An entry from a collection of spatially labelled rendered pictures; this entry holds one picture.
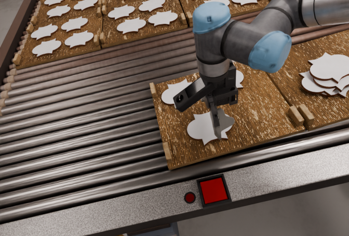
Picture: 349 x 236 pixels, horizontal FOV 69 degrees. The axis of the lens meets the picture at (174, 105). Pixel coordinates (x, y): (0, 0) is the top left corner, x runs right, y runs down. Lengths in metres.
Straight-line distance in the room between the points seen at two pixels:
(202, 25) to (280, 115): 0.43
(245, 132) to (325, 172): 0.23
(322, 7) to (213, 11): 0.19
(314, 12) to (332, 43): 0.57
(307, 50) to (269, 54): 0.60
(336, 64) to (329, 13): 0.44
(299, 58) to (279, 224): 0.98
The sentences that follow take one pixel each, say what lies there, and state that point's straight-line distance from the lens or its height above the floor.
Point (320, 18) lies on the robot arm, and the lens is 0.56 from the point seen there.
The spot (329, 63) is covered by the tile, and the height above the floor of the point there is 0.98.
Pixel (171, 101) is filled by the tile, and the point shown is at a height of 0.95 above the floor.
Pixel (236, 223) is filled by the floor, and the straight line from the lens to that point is 1.65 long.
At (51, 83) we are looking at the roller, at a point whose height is 0.92.
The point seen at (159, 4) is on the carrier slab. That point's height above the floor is 0.95.
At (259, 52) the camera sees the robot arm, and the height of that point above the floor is 1.29.
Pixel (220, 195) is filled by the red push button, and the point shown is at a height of 0.93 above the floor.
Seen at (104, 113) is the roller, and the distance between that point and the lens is 0.96.
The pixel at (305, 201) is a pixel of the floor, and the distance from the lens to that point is 1.75.
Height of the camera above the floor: 1.59
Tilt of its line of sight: 49 degrees down
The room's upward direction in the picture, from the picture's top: 15 degrees counter-clockwise
